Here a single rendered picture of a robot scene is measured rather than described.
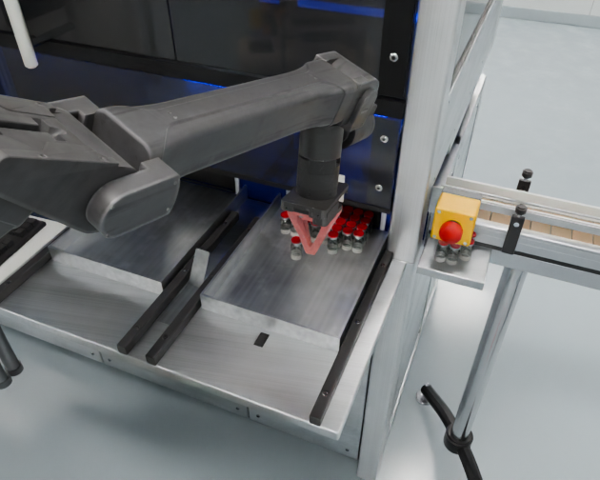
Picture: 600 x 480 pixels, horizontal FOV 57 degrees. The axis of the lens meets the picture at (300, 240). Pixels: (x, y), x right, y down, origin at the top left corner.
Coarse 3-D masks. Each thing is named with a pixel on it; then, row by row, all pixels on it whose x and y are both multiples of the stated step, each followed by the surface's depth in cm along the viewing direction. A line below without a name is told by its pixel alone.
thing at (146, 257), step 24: (192, 192) 126; (216, 192) 126; (240, 192) 121; (168, 216) 119; (192, 216) 119; (216, 216) 119; (72, 240) 112; (96, 240) 113; (120, 240) 113; (144, 240) 113; (168, 240) 113; (192, 240) 113; (72, 264) 106; (96, 264) 103; (120, 264) 107; (144, 264) 107; (168, 264) 107; (144, 288) 102
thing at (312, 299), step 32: (256, 224) 112; (256, 256) 109; (288, 256) 109; (320, 256) 109; (352, 256) 109; (224, 288) 102; (256, 288) 102; (288, 288) 102; (320, 288) 102; (352, 288) 102; (256, 320) 94; (288, 320) 96; (320, 320) 96
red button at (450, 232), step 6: (450, 222) 96; (444, 228) 96; (450, 228) 95; (456, 228) 95; (444, 234) 96; (450, 234) 95; (456, 234) 95; (462, 234) 96; (444, 240) 97; (450, 240) 96; (456, 240) 96
